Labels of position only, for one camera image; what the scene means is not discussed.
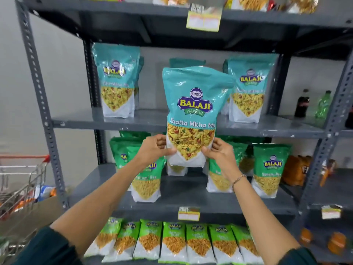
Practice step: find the yellow price label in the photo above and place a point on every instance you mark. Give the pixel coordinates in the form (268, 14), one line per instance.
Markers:
(204, 19)
(331, 212)
(189, 215)

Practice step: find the metal shopping cart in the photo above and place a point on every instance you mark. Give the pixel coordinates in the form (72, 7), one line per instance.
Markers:
(24, 190)

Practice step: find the person's right forearm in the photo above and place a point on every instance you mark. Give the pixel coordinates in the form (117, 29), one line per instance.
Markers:
(259, 218)

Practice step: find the row of light green packets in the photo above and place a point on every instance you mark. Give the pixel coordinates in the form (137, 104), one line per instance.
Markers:
(173, 240)

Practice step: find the orange drink bottle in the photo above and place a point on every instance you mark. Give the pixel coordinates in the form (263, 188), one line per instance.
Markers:
(306, 235)
(325, 173)
(337, 243)

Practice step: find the teal snack packet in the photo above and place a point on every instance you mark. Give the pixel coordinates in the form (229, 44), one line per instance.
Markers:
(117, 79)
(186, 62)
(197, 79)
(225, 106)
(249, 88)

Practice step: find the person's left thumb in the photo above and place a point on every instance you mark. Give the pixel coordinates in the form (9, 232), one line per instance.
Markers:
(168, 151)

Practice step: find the person's right thumb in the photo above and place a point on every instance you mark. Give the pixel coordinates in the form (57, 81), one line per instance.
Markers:
(206, 152)

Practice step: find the group of dark green packets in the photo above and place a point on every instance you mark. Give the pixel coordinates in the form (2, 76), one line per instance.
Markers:
(271, 168)

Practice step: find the person's right hand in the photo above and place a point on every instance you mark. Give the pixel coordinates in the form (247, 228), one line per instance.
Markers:
(224, 158)

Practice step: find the person's left hand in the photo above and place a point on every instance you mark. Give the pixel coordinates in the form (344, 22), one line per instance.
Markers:
(149, 150)

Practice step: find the dark cola bottle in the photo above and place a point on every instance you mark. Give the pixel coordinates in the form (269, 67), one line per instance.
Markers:
(302, 104)
(349, 118)

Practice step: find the brown cardboard box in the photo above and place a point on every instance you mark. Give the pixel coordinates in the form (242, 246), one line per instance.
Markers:
(33, 215)

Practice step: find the orange snack packet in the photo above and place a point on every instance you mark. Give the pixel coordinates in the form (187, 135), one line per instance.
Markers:
(295, 171)

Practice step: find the grey metal shelf rack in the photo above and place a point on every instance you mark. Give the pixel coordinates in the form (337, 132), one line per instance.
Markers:
(331, 126)
(154, 118)

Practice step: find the dark green sleeve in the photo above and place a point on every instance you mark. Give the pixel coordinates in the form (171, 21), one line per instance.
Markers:
(299, 258)
(47, 249)

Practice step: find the green plastic bottle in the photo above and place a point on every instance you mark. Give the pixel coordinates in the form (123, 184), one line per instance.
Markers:
(323, 106)

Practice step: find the blue white packet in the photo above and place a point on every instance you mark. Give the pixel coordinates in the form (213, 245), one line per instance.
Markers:
(44, 191)

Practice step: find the person's left forearm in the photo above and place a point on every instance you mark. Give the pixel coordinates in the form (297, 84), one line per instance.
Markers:
(104, 201)

